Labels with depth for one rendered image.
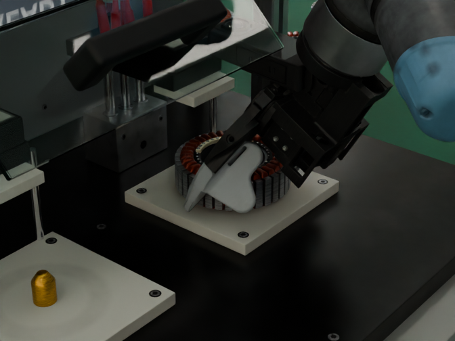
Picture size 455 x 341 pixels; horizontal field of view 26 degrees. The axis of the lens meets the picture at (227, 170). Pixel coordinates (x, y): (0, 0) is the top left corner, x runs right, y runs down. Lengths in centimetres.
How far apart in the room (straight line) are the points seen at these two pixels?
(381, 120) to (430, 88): 52
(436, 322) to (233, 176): 22
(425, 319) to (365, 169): 23
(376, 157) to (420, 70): 39
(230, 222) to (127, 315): 16
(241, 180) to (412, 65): 25
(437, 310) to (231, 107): 40
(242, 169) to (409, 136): 32
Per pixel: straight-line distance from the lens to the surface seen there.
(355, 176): 101
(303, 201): 94
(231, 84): 95
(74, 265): 86
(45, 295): 81
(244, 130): 85
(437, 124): 68
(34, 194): 87
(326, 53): 79
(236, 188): 88
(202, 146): 96
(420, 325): 85
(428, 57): 67
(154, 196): 95
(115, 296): 81
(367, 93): 81
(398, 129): 116
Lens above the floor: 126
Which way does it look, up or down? 29 degrees down
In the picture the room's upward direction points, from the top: straight up
